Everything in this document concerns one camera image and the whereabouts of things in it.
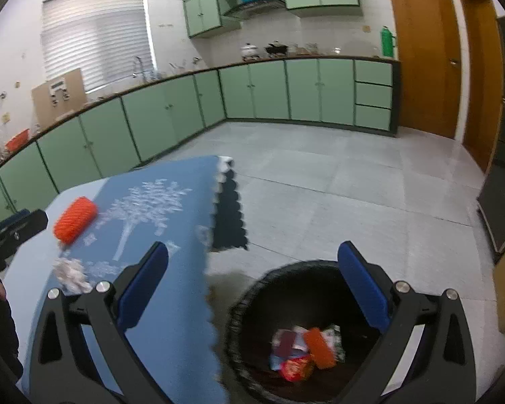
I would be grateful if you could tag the cardboard box on counter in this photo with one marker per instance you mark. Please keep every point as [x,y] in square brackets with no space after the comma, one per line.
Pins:
[59,105]

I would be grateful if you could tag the red snack packet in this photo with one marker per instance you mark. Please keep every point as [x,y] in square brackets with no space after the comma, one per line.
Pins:
[296,368]

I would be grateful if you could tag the white crumpled tissue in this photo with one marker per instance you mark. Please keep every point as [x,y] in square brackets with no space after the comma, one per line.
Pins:
[71,275]

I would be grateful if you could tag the black trash bin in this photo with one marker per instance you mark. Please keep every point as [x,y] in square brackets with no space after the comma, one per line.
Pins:
[277,294]

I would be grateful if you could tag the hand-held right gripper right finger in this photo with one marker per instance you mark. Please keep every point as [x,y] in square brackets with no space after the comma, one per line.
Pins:
[364,286]

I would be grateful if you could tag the black wok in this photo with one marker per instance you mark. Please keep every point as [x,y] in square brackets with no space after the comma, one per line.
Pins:
[276,48]

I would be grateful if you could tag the wide wooden door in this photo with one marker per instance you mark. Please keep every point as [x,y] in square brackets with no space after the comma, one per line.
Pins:
[425,54]

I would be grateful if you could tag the green thermos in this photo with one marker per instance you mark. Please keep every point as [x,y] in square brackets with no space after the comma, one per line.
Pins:
[388,42]

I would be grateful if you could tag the green lower kitchen cabinets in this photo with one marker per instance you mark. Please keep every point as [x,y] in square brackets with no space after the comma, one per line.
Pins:
[269,88]

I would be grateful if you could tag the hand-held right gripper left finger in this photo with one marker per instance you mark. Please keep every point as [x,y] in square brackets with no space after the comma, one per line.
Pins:
[145,286]

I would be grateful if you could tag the white cooking pot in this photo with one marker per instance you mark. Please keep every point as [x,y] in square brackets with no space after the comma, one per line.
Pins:
[251,51]

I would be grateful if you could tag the red basket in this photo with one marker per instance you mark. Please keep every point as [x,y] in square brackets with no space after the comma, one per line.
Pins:
[17,141]

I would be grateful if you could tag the white window blind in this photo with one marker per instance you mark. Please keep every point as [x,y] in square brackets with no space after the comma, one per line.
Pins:
[96,38]

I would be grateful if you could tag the person's left forearm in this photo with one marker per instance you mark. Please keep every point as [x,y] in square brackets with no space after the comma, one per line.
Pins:
[0,332]

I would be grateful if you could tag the dark red packet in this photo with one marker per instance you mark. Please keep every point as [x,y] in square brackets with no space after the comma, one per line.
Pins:
[287,341]

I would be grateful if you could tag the blue white packet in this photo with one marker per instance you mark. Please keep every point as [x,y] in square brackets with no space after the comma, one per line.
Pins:
[277,360]

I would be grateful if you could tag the blue tree print tablecloth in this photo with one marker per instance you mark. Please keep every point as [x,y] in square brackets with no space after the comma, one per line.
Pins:
[172,219]

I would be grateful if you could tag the range hood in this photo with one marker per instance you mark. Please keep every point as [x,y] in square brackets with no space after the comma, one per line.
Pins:
[252,9]

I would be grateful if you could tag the narrow wooden door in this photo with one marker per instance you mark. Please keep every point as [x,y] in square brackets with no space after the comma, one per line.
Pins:
[482,80]

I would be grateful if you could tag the metal faucet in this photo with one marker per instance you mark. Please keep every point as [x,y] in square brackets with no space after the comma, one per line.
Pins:
[139,65]

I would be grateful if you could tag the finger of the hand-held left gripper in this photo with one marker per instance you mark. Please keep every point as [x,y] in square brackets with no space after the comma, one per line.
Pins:
[17,229]

